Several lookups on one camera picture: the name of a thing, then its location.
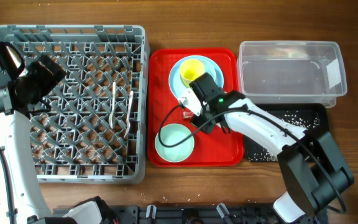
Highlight white plastic spoon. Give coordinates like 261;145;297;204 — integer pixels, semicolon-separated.
124;90;134;139

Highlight yellow plastic cup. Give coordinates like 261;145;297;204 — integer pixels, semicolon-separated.
180;58;205;87

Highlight clear plastic bin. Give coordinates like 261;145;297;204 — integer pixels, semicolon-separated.
237;40;347;108

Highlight black waste tray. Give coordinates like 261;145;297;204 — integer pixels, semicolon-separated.
244;103;329;162

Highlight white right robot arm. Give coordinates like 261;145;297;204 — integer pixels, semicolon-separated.
178;73;354;223

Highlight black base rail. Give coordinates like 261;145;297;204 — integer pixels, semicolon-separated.
53;203;328;224

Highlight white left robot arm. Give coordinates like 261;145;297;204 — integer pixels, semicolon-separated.
0;42;67;223

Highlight green bowl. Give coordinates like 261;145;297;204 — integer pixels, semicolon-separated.
155;124;195;163

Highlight grey dishwasher rack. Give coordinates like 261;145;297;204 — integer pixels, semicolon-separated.
0;25;150;184

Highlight light blue plate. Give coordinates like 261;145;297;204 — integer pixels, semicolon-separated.
168;55;224;98

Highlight white plastic fork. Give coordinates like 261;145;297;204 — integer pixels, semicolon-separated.
108;82;116;129

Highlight rice food waste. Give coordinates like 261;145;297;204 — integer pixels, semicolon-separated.
244;110;325;162

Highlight red plastic tray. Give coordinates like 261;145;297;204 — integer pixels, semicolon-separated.
147;48;244;167

